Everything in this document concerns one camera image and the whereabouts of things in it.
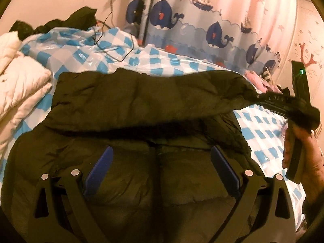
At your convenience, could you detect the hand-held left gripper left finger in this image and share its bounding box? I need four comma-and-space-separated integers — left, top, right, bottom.
27, 145, 114, 243

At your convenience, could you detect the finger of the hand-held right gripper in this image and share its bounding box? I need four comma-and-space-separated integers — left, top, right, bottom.
256, 92, 289, 105
263, 103, 289, 118

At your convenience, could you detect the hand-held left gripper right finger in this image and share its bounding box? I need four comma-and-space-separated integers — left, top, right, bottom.
211, 146, 297, 243

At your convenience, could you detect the black puffer jacket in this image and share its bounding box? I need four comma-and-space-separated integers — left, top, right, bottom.
0, 69, 290, 243

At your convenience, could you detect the person's right hand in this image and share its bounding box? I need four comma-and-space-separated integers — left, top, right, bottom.
282, 128, 324, 205

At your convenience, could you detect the striped cloth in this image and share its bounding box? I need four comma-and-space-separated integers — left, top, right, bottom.
261, 66, 282, 90

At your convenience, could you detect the pink clothing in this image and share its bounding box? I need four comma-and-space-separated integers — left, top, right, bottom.
244, 70, 269, 93

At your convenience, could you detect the whale print curtain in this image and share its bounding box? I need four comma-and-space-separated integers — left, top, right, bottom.
126, 0, 300, 72

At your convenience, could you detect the white quilted puffer jacket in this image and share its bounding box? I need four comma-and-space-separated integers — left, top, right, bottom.
0, 32, 54, 157

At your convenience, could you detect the blue white checkered plastic sheet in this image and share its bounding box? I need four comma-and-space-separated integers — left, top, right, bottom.
0, 27, 308, 233

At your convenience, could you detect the dark clothing pile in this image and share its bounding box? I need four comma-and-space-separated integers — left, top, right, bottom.
10, 6, 98, 35

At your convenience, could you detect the black pole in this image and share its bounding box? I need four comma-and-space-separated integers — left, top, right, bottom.
137, 0, 162, 46

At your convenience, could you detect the red tree wall sticker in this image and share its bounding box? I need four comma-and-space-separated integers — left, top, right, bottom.
294, 42, 324, 69

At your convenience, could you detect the black charger cable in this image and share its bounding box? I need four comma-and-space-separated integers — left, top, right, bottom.
91, 0, 135, 63

